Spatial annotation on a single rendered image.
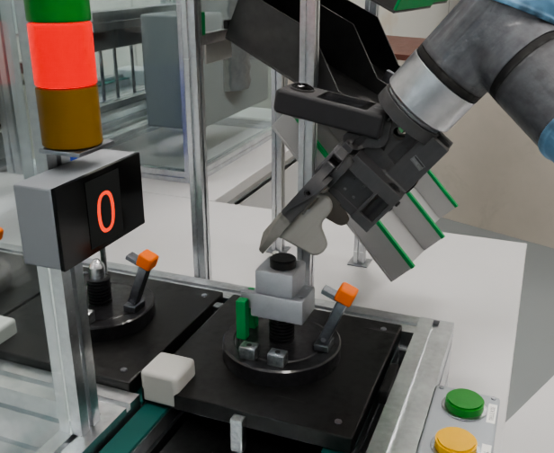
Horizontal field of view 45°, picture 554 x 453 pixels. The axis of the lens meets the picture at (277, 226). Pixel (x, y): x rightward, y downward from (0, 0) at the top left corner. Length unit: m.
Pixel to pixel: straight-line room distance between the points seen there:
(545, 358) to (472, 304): 1.62
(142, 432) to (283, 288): 0.21
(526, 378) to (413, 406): 1.91
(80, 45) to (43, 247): 0.16
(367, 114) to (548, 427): 0.49
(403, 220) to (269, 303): 0.36
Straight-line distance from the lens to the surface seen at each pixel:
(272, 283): 0.75
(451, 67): 0.62
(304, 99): 0.67
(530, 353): 2.82
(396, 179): 0.67
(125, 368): 0.81
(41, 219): 0.57
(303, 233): 0.69
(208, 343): 0.84
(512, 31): 0.61
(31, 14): 0.57
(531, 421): 0.95
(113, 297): 0.92
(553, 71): 0.60
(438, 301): 1.20
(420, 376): 0.82
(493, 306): 1.21
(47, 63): 0.57
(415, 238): 1.06
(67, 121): 0.57
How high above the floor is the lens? 1.40
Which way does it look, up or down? 21 degrees down
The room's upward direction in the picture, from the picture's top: straight up
